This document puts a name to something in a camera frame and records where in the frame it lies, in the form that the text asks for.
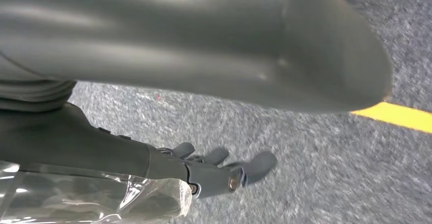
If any clear plastic hand cover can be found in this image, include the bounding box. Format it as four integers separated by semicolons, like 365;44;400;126
0;161;193;224

